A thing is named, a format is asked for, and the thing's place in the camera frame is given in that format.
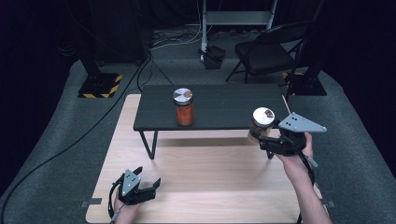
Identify grey metal stand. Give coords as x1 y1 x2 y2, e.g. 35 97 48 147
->
200 0 278 62

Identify person's left hand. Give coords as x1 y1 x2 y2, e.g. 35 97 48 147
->
113 199 143 224

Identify long black floor cable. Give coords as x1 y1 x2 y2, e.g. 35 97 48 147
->
0 50 153 224

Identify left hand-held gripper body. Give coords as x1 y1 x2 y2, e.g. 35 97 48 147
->
117 169 157 206

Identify black bag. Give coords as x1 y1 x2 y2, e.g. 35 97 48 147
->
204 45 227 70

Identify glass jar brown contents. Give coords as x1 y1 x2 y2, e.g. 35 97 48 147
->
247 106 276 145

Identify tangle of floor cables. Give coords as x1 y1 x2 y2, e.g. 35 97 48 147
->
151 26 205 50

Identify thin black floor cable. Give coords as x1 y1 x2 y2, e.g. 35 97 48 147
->
136 55 176 92

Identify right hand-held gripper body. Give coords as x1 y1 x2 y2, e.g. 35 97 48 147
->
259 112 328 157

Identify hand-held gripper cable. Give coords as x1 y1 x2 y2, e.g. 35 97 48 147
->
289 136 319 224
107 181 125 224

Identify left hand-held gripper cable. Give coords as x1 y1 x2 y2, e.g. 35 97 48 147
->
107 181 125 224

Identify glass jar orange contents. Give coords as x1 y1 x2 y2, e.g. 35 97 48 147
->
172 87 195 127

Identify black folding chair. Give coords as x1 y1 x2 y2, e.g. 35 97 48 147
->
225 21 316 85

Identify person's right hand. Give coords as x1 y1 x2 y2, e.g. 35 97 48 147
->
276 133 314 171

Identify right hand-held gripper cable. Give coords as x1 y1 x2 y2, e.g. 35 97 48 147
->
289 136 319 224

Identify black shelf with metal legs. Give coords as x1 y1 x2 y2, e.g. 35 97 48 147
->
133 83 292 161

